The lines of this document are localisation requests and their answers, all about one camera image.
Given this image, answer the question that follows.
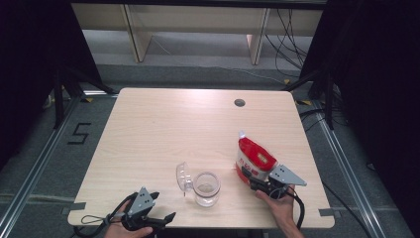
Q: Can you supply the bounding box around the grey tape strip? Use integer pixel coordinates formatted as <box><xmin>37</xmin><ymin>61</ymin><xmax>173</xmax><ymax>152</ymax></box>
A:
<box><xmin>60</xmin><ymin>201</ymin><xmax>87</xmax><ymax>216</ymax></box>
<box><xmin>318</xmin><ymin>207</ymin><xmax>341</xmax><ymax>217</ymax></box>

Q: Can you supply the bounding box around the left hand-held gripper cable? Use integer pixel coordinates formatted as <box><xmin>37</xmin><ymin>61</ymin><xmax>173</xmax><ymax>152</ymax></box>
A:
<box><xmin>72</xmin><ymin>192</ymin><xmax>138</xmax><ymax>238</ymax></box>

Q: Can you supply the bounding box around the thin white floor cable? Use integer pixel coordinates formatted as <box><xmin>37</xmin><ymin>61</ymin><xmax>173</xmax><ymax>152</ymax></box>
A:
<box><xmin>177</xmin><ymin>62</ymin><xmax>286</xmax><ymax>85</ymax></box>

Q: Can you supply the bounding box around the long black floor cable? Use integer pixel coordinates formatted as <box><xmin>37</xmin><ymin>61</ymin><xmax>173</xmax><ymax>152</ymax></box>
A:
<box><xmin>323</xmin><ymin>182</ymin><xmax>374</xmax><ymax>238</ymax></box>

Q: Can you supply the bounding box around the black curtain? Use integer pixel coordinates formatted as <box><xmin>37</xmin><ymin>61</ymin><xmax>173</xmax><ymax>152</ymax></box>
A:
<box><xmin>298</xmin><ymin>0</ymin><xmax>420</xmax><ymax>229</ymax></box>
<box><xmin>0</xmin><ymin>0</ymin><xmax>103</xmax><ymax>170</ymax></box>

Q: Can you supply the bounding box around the person's left hand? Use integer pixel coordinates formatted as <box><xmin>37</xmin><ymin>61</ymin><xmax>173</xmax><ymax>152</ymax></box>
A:
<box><xmin>103</xmin><ymin>200</ymin><xmax>155</xmax><ymax>238</ymax></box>

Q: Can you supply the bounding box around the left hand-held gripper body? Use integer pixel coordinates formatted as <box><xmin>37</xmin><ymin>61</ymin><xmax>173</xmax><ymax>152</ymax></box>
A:
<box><xmin>120</xmin><ymin>186</ymin><xmax>166</xmax><ymax>232</ymax></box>

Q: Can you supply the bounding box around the person's right hand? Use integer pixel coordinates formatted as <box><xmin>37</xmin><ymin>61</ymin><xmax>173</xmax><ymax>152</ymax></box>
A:
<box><xmin>256</xmin><ymin>184</ymin><xmax>296</xmax><ymax>229</ymax></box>

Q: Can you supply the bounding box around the black metal stand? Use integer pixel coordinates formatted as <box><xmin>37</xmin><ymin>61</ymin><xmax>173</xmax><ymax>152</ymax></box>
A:
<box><xmin>283</xmin><ymin>70</ymin><xmax>336</xmax><ymax>131</ymax></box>
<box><xmin>52</xmin><ymin>67</ymin><xmax>117</xmax><ymax>130</ymax></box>

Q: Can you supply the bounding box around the black frame bar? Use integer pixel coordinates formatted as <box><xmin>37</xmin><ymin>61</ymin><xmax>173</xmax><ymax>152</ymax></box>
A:
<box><xmin>70</xmin><ymin>0</ymin><xmax>328</xmax><ymax>10</ymax></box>

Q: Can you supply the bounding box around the right hand-held gripper cable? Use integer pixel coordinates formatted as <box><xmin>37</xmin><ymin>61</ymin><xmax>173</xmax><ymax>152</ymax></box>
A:
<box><xmin>290</xmin><ymin>191</ymin><xmax>306</xmax><ymax>231</ymax></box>

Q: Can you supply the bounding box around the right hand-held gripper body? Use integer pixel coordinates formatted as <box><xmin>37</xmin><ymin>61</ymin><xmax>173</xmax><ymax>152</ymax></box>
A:
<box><xmin>251</xmin><ymin>164</ymin><xmax>308</xmax><ymax>200</ymax></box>

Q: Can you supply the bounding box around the grey floor strip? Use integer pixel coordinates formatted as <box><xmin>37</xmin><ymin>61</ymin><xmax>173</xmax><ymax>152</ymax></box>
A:
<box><xmin>0</xmin><ymin>192</ymin><xmax>76</xmax><ymax>205</ymax></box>

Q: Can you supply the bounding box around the hand-held gripper cable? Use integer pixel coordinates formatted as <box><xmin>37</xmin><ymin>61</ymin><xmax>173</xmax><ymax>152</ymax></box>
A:
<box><xmin>290</xmin><ymin>191</ymin><xmax>306</xmax><ymax>231</ymax></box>
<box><xmin>72</xmin><ymin>192</ymin><xmax>138</xmax><ymax>238</ymax></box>

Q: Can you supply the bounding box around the aluminium floor rail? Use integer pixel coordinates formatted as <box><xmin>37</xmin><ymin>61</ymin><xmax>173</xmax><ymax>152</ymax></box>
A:
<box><xmin>0</xmin><ymin>95</ymin><xmax>82</xmax><ymax>229</ymax></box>
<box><xmin>311</xmin><ymin>100</ymin><xmax>387</xmax><ymax>238</ymax></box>

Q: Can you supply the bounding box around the clear glass jar with lid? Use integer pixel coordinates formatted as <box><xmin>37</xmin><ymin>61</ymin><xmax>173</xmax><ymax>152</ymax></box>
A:
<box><xmin>175</xmin><ymin>161</ymin><xmax>222</xmax><ymax>208</ymax></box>

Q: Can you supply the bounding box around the red white sugar pouch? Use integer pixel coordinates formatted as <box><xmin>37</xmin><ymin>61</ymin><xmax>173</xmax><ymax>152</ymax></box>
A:
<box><xmin>235</xmin><ymin>130</ymin><xmax>278</xmax><ymax>186</ymax></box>

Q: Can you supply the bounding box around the bundle of black cables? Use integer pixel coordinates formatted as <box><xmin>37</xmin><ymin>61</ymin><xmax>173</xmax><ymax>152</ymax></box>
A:
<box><xmin>264</xmin><ymin>8</ymin><xmax>313</xmax><ymax>78</ymax></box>

